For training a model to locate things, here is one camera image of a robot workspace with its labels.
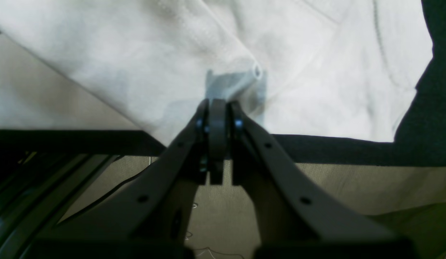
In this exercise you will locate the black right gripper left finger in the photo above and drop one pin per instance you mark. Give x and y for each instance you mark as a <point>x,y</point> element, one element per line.
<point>148,218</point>

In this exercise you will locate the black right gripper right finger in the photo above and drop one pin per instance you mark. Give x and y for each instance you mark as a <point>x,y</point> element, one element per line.
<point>296,218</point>

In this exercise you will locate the black table cloth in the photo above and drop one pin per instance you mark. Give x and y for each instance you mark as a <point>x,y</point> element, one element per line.
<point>420,139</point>

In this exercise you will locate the white T-shirt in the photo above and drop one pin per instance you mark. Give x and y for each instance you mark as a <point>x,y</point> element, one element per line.
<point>333,68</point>

